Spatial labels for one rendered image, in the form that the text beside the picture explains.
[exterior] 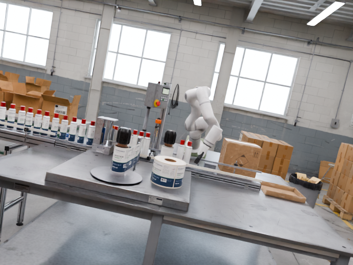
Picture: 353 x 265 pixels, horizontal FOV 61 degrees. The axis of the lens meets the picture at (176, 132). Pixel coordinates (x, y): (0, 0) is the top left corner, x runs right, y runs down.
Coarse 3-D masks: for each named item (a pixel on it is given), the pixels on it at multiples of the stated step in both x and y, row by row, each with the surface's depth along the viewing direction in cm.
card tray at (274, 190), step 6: (264, 186) 247; (270, 186) 250; (276, 186) 249; (282, 186) 249; (288, 186) 249; (264, 192) 229; (270, 192) 224; (276, 192) 224; (282, 192) 239; (288, 192) 243; (294, 192) 247; (282, 198) 224; (288, 198) 224; (294, 198) 224; (300, 198) 224
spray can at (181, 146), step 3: (183, 141) 235; (180, 144) 236; (183, 144) 236; (180, 147) 235; (183, 147) 236; (180, 150) 235; (183, 150) 236; (177, 153) 237; (180, 153) 236; (177, 156) 237; (180, 156) 236
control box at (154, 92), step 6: (150, 84) 236; (156, 84) 232; (150, 90) 236; (156, 90) 233; (150, 96) 236; (156, 96) 234; (168, 96) 245; (144, 102) 239; (150, 102) 236; (162, 102) 241; (162, 108) 244
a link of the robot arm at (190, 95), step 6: (192, 90) 257; (186, 96) 257; (192, 96) 256; (192, 102) 260; (198, 102) 268; (192, 108) 270; (198, 108) 268; (192, 114) 276; (198, 114) 273; (186, 120) 286; (192, 120) 279; (186, 126) 285; (192, 126) 284
